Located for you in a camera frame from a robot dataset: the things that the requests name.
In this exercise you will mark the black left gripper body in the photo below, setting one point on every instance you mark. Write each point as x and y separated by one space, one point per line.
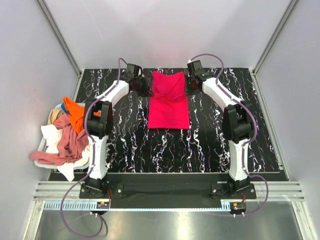
141 88

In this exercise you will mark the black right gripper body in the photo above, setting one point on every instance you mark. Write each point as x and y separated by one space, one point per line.
188 87

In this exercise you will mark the bright pink t-shirt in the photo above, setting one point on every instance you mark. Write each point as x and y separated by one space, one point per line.
168 108

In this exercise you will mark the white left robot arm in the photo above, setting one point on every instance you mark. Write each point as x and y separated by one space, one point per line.
98 124

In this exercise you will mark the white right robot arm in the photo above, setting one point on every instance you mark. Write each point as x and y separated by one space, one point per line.
238 124

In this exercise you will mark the orange t-shirt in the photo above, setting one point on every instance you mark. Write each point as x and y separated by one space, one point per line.
76 116

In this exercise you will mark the blue garment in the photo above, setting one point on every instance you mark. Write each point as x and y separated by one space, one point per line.
64 109

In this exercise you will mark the beige garment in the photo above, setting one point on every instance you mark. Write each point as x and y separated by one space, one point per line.
54 115

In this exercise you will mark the dusty pink garment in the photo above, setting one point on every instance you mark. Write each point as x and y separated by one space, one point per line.
69 148

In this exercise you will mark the white garment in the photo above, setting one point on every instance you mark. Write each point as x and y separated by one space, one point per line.
52 135

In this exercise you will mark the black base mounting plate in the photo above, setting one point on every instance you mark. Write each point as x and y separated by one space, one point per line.
189 200

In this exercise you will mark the left small control board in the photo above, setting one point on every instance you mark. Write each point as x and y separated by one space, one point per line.
103 204

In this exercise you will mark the small control board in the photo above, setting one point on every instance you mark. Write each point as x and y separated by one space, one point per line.
103 204
238 208

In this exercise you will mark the right small control board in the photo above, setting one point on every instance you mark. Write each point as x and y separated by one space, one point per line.
238 208

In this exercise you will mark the left aluminium frame post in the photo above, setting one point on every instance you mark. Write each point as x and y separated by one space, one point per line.
58 35

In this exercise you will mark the aluminium frame post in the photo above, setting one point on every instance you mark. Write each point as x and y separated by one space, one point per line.
276 34
58 35

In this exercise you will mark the right aluminium frame post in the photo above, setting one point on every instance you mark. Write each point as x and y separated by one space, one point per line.
276 34

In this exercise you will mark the white slotted cable duct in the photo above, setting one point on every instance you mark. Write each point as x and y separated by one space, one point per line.
138 206

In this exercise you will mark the aluminium front rail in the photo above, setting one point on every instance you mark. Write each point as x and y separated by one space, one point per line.
276 190

